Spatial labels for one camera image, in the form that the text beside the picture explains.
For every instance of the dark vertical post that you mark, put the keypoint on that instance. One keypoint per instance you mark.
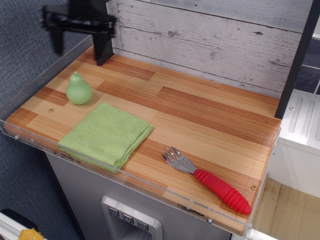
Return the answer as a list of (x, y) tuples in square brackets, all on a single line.
[(102, 47), (303, 46)]

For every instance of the silver dispenser button panel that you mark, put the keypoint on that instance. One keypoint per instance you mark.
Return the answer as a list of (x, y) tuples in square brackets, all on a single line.
[(127, 223)]

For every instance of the grey toy fridge cabinet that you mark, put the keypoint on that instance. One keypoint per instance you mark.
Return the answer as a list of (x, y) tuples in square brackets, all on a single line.
[(84, 187)]

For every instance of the yellow black object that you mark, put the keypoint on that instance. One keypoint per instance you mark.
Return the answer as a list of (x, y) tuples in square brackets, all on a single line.
[(14, 226)]

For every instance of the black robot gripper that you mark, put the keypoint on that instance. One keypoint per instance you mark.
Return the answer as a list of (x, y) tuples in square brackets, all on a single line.
[(80, 16)]

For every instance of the red handled metal fork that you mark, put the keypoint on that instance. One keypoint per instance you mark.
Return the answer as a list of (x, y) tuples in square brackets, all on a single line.
[(228, 194)]

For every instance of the white toy sink unit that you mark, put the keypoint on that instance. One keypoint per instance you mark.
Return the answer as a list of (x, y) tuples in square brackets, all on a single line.
[(295, 161)]

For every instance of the green folded rag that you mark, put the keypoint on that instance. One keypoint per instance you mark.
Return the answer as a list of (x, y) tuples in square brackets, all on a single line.
[(105, 138)]

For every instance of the left dark vertical post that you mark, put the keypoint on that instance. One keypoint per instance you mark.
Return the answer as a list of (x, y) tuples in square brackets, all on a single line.
[(102, 47)]

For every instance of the right dark vertical post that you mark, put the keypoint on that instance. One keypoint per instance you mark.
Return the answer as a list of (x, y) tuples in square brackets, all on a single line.
[(303, 46)]

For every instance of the green toy pear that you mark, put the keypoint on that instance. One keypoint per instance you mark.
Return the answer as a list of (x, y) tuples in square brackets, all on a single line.
[(78, 91)]

